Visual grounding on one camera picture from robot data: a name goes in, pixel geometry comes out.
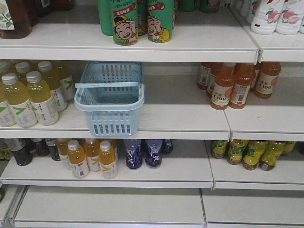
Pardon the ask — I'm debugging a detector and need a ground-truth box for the green cartoon tea bottle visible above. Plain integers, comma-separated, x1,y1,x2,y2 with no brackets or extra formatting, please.
147,0,174,43
110,0,138,46

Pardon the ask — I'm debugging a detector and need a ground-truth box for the yellow lemon tea bottle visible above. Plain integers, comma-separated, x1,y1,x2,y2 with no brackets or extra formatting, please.
259,141,285,171
242,140,268,171
281,141,297,156
212,140,229,159
227,139,249,165

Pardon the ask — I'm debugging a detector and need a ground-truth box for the white bottom right shelf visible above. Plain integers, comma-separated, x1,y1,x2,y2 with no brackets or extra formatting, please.
202,189,304,228

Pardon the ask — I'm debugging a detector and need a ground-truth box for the blue sports drink bottle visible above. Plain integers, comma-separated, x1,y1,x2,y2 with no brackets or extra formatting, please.
161,139,173,154
145,139,162,168
123,139,142,170

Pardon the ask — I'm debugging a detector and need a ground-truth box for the white middle left shelf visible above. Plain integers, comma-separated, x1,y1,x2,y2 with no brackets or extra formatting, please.
0,140,213,188

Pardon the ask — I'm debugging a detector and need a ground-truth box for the pale green drink bottle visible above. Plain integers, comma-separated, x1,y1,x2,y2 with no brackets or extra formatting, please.
26,71,59,126
1,73,37,128
38,61,67,112
53,60,75,101

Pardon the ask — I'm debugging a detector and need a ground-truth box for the brown flower tea bottle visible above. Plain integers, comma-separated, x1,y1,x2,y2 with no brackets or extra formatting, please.
0,0,38,39

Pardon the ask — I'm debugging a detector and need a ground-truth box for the white peach drink bottle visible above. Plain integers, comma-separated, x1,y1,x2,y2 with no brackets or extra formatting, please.
275,0,304,35
251,0,284,35

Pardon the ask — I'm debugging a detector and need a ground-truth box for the orange tea bottle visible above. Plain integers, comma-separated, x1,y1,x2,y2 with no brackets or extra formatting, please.
254,62,281,99
229,63,255,109
210,63,236,110

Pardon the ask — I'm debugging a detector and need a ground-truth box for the orange juice bottle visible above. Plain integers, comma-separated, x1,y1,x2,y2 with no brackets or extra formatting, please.
57,138,71,170
84,138,100,171
67,140,89,179
98,140,117,179

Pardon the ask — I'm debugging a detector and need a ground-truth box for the white top right shelf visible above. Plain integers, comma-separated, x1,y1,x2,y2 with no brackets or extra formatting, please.
229,7,304,63

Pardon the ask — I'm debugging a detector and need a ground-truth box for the light blue plastic basket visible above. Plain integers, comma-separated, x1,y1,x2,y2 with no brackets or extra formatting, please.
74,61,145,137

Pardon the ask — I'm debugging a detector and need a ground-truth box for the dark tea bottle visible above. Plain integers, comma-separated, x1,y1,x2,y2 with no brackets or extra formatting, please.
45,138,60,161
4,138,32,166
30,138,49,156

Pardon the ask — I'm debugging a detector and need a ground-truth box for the white top left shelf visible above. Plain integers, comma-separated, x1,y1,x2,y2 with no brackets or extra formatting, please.
0,3,258,63

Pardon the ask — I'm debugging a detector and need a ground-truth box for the white upper right shelf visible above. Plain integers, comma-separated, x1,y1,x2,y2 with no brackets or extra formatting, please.
224,77,304,141

